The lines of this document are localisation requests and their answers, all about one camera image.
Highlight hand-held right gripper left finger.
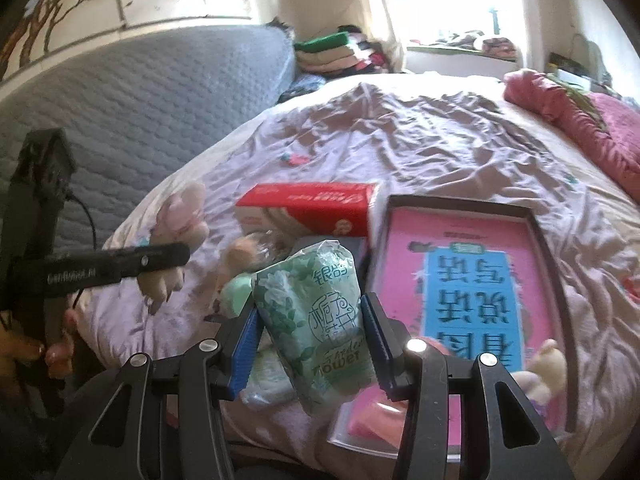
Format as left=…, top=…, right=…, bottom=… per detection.
left=55, top=305, right=263, bottom=480

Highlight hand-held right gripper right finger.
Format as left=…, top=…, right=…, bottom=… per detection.
left=360, top=292, right=576, bottom=480

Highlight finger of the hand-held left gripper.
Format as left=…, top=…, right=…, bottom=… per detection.
left=120, top=242, right=191, bottom=278

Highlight green leaf-print tissue packet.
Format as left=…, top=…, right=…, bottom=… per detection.
left=252, top=239, right=377, bottom=417

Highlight shallow dark-rimmed pink box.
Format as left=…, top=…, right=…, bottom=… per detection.
left=327, top=194, right=581, bottom=463

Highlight person's left hand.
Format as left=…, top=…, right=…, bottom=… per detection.
left=44, top=309, right=77, bottom=380

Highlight small white-green tissue packet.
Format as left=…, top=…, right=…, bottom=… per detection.
left=240, top=347, right=298, bottom=411

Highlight grey quilted headboard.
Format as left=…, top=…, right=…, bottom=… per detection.
left=0, top=22, right=296, bottom=311

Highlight red cardboard box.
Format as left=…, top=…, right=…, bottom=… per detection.
left=235, top=182, right=378, bottom=241

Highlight small cream plush doll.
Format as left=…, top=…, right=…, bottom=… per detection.
left=510, top=339, right=568, bottom=411

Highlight dark blue patterned pillow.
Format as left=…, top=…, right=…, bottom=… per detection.
left=277, top=72, right=326, bottom=106

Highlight beige bed sheet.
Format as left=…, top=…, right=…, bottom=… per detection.
left=500, top=100, right=640, bottom=311

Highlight stack of folded clothes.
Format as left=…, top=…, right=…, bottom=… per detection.
left=292, top=24, right=396, bottom=78

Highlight white window seat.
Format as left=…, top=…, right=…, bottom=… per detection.
left=406, top=46, right=523, bottom=76

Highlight pink quilt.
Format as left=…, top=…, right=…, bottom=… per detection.
left=502, top=69, right=640, bottom=206

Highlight blankets on window seat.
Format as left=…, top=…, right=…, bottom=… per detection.
left=435, top=32, right=518, bottom=58

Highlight green cloth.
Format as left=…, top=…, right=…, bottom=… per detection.
left=547, top=72, right=611, bottom=131

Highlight grey fabric cover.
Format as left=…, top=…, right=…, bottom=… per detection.
left=575, top=34, right=613, bottom=88

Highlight black cable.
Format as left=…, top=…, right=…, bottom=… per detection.
left=64, top=187, right=97, bottom=311

